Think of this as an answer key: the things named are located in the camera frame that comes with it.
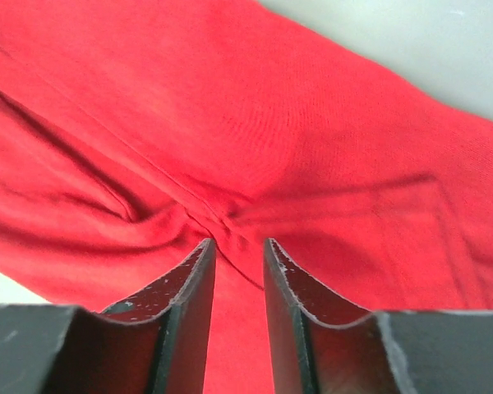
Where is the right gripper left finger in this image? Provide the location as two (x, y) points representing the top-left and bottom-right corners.
(0, 239), (216, 393)

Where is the red t shirt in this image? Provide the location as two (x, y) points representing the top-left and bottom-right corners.
(0, 1), (493, 393)

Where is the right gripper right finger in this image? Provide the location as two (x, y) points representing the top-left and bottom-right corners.
(264, 239), (493, 394)

